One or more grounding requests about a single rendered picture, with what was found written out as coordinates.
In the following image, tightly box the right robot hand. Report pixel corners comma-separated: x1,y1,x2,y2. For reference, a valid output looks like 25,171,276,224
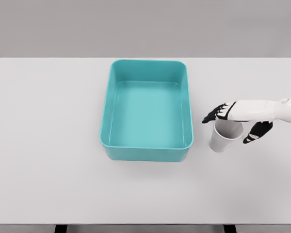
202,100,274,145

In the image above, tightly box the white paper cup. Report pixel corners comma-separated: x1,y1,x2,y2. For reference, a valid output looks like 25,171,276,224
209,120,244,153

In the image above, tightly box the teal plastic basket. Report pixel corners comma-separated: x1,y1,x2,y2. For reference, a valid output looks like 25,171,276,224
98,59,194,162

